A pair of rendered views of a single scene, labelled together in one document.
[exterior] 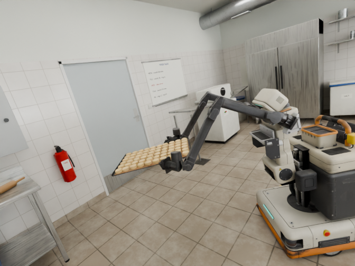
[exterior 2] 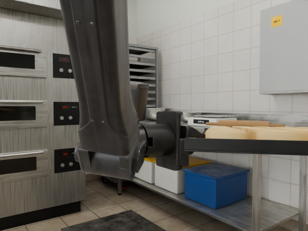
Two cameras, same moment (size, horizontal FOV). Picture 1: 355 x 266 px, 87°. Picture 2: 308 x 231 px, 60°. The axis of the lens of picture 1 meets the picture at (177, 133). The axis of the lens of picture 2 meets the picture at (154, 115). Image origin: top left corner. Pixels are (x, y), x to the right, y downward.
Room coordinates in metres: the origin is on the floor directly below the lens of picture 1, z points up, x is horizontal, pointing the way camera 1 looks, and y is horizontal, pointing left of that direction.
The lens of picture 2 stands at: (1.23, -0.36, 1.05)
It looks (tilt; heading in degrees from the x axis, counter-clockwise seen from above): 2 degrees down; 100
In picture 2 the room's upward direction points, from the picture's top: straight up
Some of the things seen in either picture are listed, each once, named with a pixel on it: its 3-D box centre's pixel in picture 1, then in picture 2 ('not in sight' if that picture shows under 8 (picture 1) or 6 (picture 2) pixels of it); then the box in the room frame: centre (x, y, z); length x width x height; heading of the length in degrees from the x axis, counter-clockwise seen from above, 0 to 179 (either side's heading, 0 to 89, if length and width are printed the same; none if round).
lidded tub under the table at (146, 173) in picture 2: not in sight; (158, 166); (0.77, 2.63, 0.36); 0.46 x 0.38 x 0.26; 44
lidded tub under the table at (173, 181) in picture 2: not in sight; (181, 173); (1.05, 2.35, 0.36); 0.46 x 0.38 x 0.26; 46
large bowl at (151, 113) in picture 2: not in sight; (156, 114); (0.75, 2.62, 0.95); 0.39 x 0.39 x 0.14
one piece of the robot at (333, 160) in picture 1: (315, 168); not in sight; (1.36, -1.06, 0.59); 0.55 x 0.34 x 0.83; 177
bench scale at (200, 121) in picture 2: not in sight; (211, 120); (1.34, 2.03, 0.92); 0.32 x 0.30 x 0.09; 53
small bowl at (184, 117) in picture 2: not in sight; (189, 117); (1.12, 2.42, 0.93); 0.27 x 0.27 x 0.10
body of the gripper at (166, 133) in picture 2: (169, 165); (156, 140); (1.16, 0.10, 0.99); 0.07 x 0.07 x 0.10; 42
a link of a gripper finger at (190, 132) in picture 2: not in sight; (188, 144); (1.21, 0.14, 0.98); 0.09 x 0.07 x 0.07; 42
